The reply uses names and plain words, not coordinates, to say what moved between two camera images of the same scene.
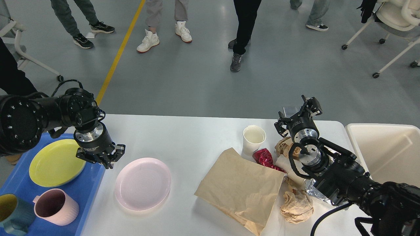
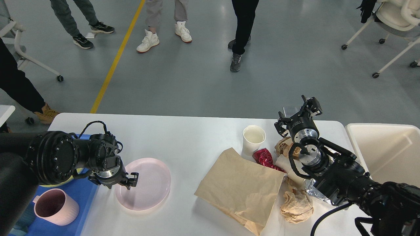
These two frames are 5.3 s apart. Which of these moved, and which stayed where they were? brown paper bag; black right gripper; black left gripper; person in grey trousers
Moved: black left gripper
Stayed: black right gripper; brown paper bag; person in grey trousers
